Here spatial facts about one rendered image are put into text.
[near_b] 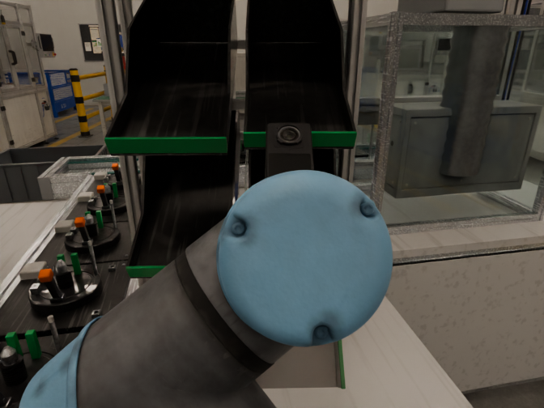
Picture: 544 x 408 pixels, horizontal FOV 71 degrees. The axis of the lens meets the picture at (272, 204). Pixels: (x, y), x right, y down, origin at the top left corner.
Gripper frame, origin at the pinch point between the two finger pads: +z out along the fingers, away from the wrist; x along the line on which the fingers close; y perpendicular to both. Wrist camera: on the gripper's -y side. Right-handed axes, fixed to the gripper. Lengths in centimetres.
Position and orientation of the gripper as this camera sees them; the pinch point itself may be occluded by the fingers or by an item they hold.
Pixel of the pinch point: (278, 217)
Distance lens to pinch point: 50.5
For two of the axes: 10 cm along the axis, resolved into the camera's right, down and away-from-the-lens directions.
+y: 0.1, 10.0, -0.5
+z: -0.2, 0.5, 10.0
